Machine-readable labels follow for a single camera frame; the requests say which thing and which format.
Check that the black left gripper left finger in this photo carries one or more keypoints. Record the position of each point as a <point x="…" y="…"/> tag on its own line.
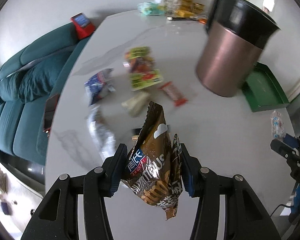
<point x="56" y="217"/>

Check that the mint green tissue pack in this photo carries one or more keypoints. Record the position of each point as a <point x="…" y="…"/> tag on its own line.
<point x="151" y="9"/>

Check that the black tray under jar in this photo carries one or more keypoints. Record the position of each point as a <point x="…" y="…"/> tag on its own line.
<point x="182" y="18"/>

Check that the white silver snack bag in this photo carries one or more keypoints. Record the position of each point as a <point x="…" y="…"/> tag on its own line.
<point x="102" y="136"/>

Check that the blue white snack packet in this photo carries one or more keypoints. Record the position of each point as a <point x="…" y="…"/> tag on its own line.
<point x="99" y="86"/>

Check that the clear glass jar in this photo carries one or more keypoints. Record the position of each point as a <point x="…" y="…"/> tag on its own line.
<point x="170" y="6"/>

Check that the green tray box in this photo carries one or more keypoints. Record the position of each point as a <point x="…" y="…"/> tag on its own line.
<point x="263" y="91"/>

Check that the teal sofa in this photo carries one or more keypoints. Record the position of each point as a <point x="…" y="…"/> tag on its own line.
<point x="27" y="80"/>

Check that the small clear candy packet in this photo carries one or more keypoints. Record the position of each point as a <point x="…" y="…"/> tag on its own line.
<point x="277" y="125"/>

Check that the yellow box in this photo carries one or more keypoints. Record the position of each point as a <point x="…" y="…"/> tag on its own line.
<point x="184" y="14"/>

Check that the pale green snack packet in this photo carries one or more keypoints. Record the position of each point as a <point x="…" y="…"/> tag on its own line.
<point x="135" y="104"/>

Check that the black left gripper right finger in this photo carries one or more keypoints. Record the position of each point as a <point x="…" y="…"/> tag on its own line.
<point x="245" y="215"/>

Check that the brown chocolate snack bag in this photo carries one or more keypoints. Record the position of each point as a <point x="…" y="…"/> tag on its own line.
<point x="153" y="170"/>

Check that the green label mixed snack bag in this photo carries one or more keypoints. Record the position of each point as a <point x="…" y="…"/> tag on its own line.
<point x="141" y="68"/>

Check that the rose gold trash bin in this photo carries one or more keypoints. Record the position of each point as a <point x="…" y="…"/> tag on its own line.
<point x="237" y="33"/>

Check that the black phone on sofa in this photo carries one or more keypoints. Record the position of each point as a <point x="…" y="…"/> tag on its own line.
<point x="50" y="108"/>

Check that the red brown wafer bar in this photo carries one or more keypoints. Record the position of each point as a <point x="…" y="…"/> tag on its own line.
<point x="173" y="93"/>

